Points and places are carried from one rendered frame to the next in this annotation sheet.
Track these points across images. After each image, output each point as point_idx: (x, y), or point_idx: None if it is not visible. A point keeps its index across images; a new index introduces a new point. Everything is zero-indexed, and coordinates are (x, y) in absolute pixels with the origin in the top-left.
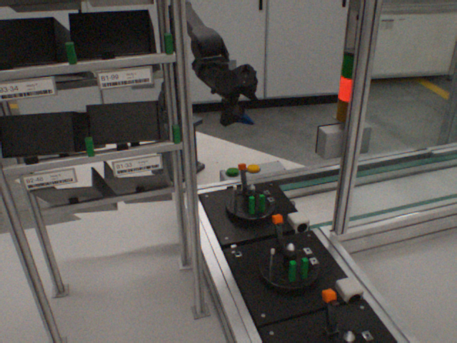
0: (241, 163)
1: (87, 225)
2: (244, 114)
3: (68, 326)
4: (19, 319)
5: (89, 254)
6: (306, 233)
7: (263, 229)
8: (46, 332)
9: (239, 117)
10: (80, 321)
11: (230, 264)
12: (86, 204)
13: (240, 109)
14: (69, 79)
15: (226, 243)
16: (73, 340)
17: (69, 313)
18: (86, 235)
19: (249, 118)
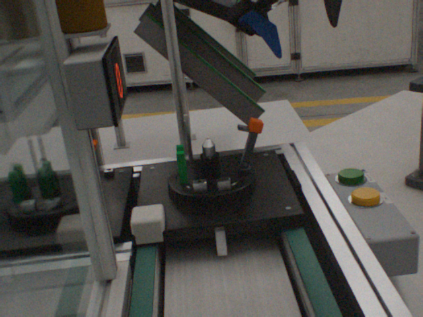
0: (256, 119)
1: (295, 135)
2: (258, 24)
3: (141, 146)
4: (164, 129)
5: (238, 142)
6: (115, 228)
7: (154, 193)
8: (140, 140)
9: (227, 16)
10: (143, 150)
11: (101, 170)
12: None
13: (240, 6)
14: None
15: (143, 168)
16: (122, 150)
17: (156, 145)
18: (274, 137)
19: (268, 38)
